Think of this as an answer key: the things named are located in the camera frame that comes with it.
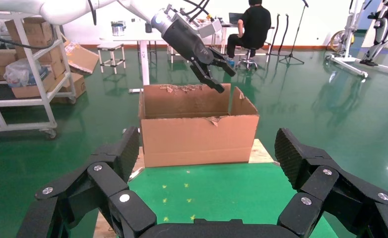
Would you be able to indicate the white rig frame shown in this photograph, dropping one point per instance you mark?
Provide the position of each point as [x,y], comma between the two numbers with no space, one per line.
[348,62]

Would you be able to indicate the rolling stool base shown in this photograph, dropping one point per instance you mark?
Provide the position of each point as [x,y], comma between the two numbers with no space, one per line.
[246,60]

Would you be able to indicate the black pole stand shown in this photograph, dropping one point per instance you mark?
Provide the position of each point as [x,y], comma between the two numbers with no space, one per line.
[283,33]
[274,33]

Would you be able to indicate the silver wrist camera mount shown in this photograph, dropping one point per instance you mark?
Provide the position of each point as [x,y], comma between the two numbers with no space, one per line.
[210,29]

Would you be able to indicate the grey laptop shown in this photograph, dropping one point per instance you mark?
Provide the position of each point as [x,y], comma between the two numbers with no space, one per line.
[235,18]

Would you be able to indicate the white desk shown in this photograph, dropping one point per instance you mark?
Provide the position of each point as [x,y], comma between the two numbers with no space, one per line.
[144,62]
[225,28]

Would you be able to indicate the black cup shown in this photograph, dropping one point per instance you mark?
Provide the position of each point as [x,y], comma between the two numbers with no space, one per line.
[148,28]

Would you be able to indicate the large cardboard box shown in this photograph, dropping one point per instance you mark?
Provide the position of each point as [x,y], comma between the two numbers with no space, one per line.
[33,33]

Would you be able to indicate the white shelving cart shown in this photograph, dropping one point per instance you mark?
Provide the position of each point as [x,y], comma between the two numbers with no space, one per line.
[33,59]

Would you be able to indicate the person in black clothes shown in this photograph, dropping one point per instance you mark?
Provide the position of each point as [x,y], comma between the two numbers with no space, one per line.
[254,26]

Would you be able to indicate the cardboard box with print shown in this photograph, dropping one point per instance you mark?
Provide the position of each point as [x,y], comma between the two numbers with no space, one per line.
[77,87]

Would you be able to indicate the flattened cardboard sheet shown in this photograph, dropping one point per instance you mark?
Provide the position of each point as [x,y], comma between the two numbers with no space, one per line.
[82,59]

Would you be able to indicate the green cloth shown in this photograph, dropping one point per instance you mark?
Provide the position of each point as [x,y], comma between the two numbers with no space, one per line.
[213,190]

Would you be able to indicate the small cardboard box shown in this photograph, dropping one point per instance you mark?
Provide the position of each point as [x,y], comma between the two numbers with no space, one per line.
[1,57]

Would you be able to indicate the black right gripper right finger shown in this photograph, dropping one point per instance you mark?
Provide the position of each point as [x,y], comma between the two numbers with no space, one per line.
[345,203]

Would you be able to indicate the small white stool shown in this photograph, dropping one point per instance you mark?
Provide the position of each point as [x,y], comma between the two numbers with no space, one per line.
[110,47]

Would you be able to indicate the black tripod stand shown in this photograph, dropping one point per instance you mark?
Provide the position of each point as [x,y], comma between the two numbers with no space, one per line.
[291,49]

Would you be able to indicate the metal pot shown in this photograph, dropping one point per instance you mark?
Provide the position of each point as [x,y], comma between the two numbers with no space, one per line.
[118,29]

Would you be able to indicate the flat wide cardboard box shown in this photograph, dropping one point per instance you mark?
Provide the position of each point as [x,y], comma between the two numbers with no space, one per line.
[29,90]

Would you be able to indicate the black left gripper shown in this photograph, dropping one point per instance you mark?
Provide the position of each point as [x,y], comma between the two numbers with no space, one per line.
[187,41]

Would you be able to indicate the yellow wheel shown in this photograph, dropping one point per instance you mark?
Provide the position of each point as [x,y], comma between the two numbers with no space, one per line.
[338,41]

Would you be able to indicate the grey legged robot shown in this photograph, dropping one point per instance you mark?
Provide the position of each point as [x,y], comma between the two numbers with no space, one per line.
[379,36]

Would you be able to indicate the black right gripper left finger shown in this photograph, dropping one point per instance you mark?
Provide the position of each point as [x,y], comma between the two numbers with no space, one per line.
[82,203]

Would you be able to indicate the large brown cardboard carton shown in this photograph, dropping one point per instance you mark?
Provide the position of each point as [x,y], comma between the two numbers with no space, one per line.
[197,141]

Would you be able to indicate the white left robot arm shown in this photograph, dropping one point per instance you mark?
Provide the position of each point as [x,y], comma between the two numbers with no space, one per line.
[65,8]

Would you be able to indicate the clear plastic bag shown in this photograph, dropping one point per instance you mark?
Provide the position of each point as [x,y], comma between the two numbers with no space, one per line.
[19,72]

